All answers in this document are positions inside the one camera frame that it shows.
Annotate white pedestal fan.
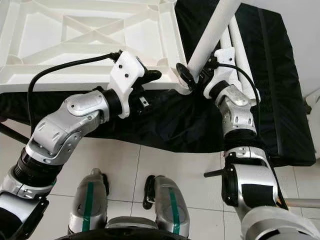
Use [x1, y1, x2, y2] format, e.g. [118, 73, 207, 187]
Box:
[287, 198, 320, 209]

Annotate silver left robot leg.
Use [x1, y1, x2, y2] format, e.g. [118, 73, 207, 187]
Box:
[69, 168, 112, 233]

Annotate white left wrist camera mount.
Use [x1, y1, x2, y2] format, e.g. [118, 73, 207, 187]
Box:
[108, 50, 148, 120]

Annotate silver right robot leg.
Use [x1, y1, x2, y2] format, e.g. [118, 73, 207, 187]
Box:
[143, 174, 191, 237]

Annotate white plastic table top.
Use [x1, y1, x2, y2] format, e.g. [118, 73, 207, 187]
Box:
[0, 0, 193, 94]

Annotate silver robot leg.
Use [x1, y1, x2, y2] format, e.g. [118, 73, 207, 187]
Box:
[69, 168, 112, 233]
[143, 174, 191, 237]

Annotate black metal table leg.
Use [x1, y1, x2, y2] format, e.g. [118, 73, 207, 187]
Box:
[203, 167, 226, 179]
[0, 122, 26, 146]

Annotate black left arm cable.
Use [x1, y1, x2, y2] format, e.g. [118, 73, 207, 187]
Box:
[27, 50, 123, 121]

